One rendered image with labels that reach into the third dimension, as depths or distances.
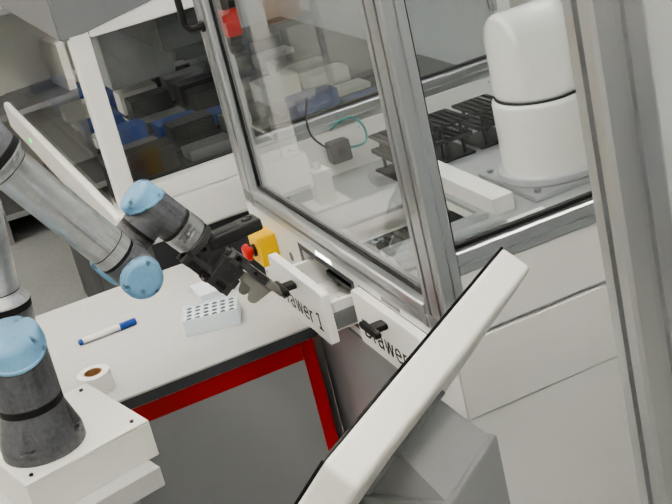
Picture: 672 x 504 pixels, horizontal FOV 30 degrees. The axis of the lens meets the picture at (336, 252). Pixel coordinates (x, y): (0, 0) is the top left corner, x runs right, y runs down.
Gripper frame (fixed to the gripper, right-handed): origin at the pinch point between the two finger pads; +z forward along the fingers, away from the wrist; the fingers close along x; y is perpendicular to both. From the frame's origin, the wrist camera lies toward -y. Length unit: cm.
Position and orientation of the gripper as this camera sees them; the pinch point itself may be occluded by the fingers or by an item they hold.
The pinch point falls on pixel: (275, 285)
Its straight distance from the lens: 248.4
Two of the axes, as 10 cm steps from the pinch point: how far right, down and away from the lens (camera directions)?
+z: 6.9, 5.5, 4.7
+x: 3.9, 2.6, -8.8
